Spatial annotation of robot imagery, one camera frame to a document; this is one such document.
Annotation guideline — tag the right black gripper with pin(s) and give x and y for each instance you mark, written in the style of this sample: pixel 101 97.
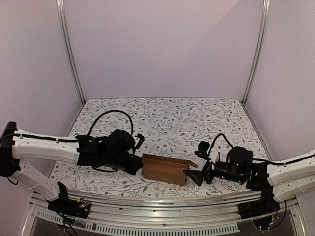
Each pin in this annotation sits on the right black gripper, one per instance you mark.
pixel 206 174

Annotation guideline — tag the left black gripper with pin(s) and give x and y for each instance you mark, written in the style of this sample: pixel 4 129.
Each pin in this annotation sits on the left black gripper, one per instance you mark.
pixel 134 168

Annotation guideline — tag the brown cardboard paper box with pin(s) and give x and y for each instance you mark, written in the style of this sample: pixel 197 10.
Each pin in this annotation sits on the brown cardboard paper box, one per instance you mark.
pixel 165 169

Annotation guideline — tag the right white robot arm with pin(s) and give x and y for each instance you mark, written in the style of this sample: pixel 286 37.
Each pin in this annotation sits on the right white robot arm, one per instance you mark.
pixel 277 181

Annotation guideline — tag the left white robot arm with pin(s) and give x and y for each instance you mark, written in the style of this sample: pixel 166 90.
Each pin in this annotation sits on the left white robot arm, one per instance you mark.
pixel 17 145

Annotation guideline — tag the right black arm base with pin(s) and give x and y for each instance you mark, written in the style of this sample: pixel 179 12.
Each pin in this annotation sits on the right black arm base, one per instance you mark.
pixel 264 212

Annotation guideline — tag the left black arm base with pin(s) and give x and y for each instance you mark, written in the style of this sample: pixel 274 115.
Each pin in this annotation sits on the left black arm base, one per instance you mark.
pixel 64 205

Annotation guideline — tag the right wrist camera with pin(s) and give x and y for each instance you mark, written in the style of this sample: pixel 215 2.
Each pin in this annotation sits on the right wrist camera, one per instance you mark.
pixel 206 151

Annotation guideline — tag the aluminium front rail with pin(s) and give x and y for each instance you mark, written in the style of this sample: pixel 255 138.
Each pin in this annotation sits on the aluminium front rail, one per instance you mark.
pixel 131 216

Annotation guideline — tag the left aluminium frame post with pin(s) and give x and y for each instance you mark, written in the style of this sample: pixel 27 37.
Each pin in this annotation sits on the left aluminium frame post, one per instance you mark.
pixel 69 51

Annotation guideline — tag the aluminium frame post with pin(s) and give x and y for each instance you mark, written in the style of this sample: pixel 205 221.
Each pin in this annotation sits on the aluminium frame post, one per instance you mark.
pixel 257 52
pixel 69 51

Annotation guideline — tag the right aluminium frame post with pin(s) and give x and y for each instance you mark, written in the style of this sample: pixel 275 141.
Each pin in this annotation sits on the right aluminium frame post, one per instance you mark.
pixel 257 52

